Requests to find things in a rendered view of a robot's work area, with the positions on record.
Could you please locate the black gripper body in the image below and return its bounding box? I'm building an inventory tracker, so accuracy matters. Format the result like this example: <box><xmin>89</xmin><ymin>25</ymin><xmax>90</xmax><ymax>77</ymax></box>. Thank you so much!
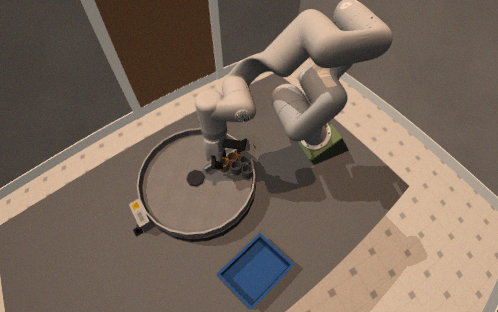
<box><xmin>202</xmin><ymin>133</ymin><xmax>227</xmax><ymax>162</ymax></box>

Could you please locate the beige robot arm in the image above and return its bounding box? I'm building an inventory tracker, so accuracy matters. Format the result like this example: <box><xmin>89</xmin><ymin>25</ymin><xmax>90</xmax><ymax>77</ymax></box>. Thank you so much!
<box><xmin>195</xmin><ymin>0</ymin><xmax>393</xmax><ymax>150</ymax></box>

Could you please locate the blue crate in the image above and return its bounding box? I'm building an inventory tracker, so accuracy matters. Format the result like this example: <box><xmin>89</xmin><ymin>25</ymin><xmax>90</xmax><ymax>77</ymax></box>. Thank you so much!
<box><xmin>217</xmin><ymin>235</ymin><xmax>292</xmax><ymax>310</ymax></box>

